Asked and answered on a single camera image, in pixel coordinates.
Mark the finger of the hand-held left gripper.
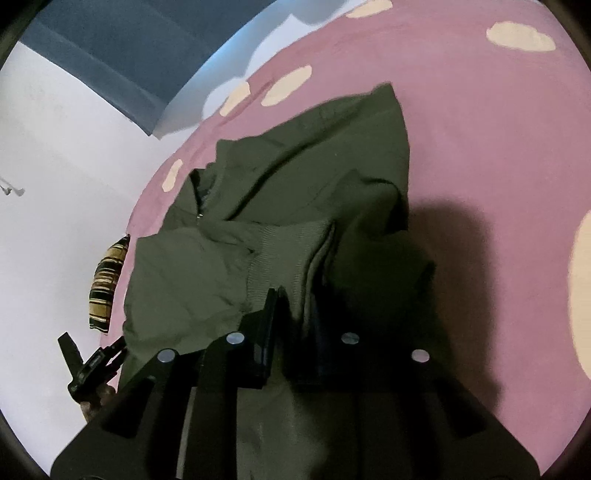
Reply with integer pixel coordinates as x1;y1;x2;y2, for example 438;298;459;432
102;336;128;370

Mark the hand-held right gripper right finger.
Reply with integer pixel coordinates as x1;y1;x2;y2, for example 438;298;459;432
286;291;542;480

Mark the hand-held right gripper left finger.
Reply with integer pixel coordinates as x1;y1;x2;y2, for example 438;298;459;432
50;287;291;480

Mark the dark green jacket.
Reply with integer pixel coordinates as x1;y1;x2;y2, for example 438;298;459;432
121;83;437;480

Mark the person's left hand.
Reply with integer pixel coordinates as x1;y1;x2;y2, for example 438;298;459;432
79;384;117;422

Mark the yellow black striped cloth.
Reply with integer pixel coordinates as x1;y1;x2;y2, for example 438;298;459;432
89;234;133;335

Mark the pink spotted blanket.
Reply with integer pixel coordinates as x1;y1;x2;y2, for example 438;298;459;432
122;0;591;480

